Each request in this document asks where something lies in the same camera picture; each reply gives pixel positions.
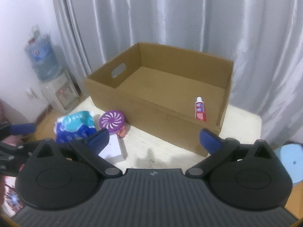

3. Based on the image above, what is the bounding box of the purple lid air freshener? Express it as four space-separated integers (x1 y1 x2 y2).
98 110 129 138

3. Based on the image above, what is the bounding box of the blue tissue pack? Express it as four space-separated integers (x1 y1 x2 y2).
53 111 97 144

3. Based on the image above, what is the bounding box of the grey window curtain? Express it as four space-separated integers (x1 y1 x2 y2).
53 0 302 146

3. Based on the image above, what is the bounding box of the brown cardboard box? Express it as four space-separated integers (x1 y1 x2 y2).
85 42 233 156

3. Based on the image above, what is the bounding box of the white rectangular carton box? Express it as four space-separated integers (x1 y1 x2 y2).
99 134 127 164

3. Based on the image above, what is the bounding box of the light blue round stool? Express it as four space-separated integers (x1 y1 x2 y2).
274 144 303 186

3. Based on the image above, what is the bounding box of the red white toothpaste tube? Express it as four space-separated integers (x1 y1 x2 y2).
195 96 206 122

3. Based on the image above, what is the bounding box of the blue water jug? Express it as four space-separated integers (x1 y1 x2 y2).
25 26 62 82

